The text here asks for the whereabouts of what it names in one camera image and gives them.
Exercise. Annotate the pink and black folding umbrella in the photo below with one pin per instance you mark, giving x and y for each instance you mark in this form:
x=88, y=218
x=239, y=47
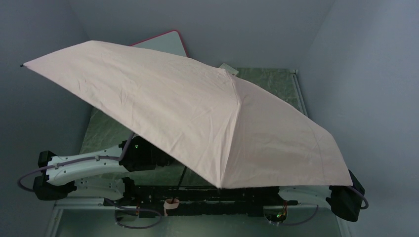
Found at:
x=222, y=131

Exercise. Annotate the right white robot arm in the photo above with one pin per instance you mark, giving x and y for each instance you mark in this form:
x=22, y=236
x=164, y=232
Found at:
x=345, y=202

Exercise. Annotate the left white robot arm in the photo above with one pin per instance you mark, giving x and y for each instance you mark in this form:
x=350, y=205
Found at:
x=81, y=175

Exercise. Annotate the small white cardboard box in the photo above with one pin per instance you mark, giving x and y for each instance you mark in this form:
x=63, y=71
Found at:
x=229, y=69

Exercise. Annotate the pink framed whiteboard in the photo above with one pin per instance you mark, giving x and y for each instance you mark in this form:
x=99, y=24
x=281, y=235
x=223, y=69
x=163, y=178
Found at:
x=168, y=42

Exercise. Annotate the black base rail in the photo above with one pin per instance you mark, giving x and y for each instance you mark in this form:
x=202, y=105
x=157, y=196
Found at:
x=203, y=200

